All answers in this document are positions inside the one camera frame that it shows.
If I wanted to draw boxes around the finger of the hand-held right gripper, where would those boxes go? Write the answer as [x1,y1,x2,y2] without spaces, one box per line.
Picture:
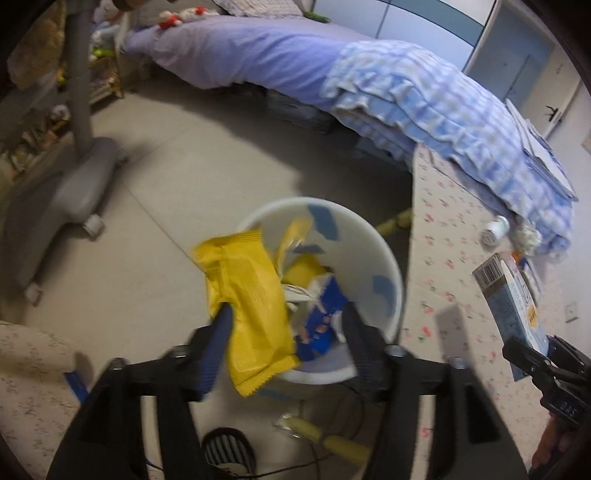
[502,337,556,385]
[547,335,591,371]

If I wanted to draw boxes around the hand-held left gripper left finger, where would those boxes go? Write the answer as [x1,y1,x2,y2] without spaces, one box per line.
[46,305,236,480]

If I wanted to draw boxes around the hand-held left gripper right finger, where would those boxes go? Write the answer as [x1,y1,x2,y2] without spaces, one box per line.
[342,302,529,480]

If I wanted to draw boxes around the blue cardboard box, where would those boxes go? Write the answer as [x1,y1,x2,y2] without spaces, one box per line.
[472,252,550,381]

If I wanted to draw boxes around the large yellow snack packet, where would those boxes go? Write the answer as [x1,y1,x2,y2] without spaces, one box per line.
[191,228,301,398]

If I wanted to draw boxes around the white plastic bin blue patches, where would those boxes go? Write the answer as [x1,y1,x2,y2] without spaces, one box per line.
[235,198,404,400]

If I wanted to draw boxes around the person's right hand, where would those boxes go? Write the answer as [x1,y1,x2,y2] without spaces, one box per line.
[531,413,580,472]

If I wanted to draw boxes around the blue snack packet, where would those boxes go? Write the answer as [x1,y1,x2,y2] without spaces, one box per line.
[295,272,349,363]

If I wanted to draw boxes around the beige crumpled wrapper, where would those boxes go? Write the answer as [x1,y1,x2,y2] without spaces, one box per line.
[281,284,315,315]

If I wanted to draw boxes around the yellow padded table leg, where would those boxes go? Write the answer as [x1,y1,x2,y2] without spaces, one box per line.
[376,209,413,236]
[288,415,370,467]

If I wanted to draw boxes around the striped slipper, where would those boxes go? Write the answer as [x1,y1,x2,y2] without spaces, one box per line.
[201,428,257,478]

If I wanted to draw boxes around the cherry print tablecloth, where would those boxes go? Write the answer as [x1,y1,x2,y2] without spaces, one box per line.
[399,143,591,480]

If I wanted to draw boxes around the crumpled white tissue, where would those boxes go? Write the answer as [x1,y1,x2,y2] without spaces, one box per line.
[510,222,543,254]

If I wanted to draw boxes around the small gold wrapper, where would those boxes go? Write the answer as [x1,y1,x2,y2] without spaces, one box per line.
[276,217,315,273]

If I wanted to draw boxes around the white bottle green label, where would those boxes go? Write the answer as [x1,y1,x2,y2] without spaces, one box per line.
[481,215,511,247]

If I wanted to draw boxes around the blue strip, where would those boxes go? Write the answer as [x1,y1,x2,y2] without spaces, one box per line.
[65,369,90,402]

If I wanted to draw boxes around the floral cushion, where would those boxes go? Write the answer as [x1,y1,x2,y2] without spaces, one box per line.
[0,320,93,467]

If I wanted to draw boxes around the folded blue sheets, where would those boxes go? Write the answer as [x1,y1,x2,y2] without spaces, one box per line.
[503,98,579,201]

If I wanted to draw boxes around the grey wheeled stand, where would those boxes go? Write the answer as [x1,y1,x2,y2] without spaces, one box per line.
[0,0,118,301]

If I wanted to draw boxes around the blue plaid ruffled quilt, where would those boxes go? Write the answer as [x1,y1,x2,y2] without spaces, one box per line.
[321,41,575,257]

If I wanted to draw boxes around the bed with purple sheet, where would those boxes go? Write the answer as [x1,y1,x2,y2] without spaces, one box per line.
[122,18,370,116]

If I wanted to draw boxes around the wooden shelf with toys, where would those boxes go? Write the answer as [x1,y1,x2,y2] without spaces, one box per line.
[88,28,125,104]

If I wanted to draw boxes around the grey door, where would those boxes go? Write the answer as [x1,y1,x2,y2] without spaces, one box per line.
[462,0,583,139]

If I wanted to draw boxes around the blue white wardrobe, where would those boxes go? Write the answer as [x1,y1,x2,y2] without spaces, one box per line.
[314,0,499,49]

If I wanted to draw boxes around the brown plush blanket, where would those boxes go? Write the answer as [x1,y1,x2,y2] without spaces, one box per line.
[7,0,68,90]

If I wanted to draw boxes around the plaid pillow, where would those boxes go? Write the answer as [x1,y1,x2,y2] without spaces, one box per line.
[215,0,305,19]

